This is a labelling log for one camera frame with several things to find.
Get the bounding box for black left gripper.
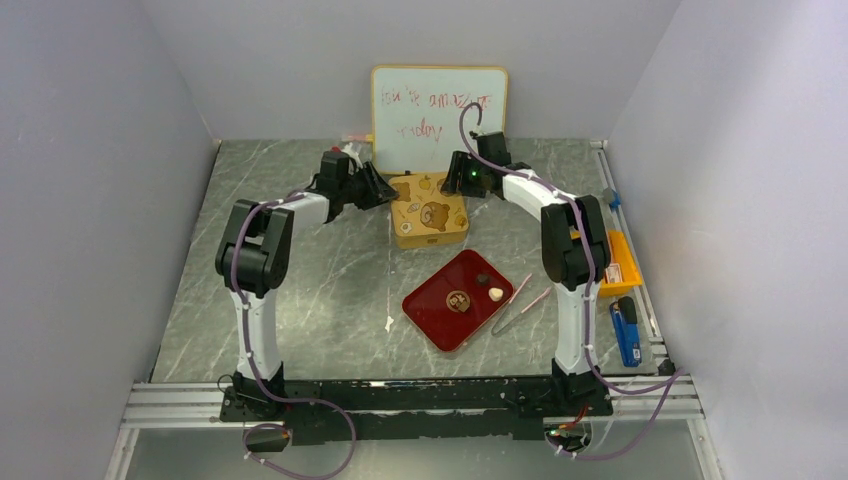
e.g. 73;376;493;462
340;162;399;212

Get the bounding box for gold chocolate tin box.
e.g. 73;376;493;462
393;221;469;250

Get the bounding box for metal tweezers with pink grips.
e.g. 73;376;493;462
490;273;552;337

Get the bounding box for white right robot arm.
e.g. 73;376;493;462
441;132;611;415

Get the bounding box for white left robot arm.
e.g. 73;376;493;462
214;148;400;420

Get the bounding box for beige heart chocolate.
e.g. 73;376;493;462
488;287;504;302

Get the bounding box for red rectangular tray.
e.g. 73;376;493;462
402;249;515;352

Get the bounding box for yellow plastic bin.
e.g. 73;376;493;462
598;230;643;298

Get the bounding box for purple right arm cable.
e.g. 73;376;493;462
458;101;687;463

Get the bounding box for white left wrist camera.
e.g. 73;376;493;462
331;143;363;167

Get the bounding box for whiteboard with yellow frame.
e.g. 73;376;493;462
371;65;509;175

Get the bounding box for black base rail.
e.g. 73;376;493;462
219;374;613;445

